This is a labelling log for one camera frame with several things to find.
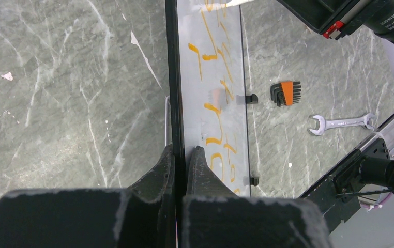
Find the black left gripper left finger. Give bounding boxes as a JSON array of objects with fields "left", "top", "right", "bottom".
[{"left": 0, "top": 146, "right": 176, "bottom": 247}]

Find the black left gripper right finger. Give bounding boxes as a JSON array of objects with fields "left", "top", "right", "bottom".
[{"left": 181, "top": 147, "right": 332, "bottom": 247}]

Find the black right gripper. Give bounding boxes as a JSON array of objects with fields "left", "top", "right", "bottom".
[{"left": 279, "top": 0, "right": 387, "bottom": 40}]

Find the white whiteboard black frame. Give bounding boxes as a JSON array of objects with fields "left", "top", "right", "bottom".
[{"left": 164, "top": 0, "right": 260, "bottom": 198}]

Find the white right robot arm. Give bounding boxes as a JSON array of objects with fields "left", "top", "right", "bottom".
[{"left": 279, "top": 0, "right": 394, "bottom": 44}]

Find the silver open-end wrench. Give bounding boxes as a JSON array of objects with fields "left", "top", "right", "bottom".
[{"left": 308, "top": 113, "right": 376, "bottom": 136}]

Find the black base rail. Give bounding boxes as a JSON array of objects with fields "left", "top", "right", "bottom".
[{"left": 301, "top": 138, "right": 394, "bottom": 231}]

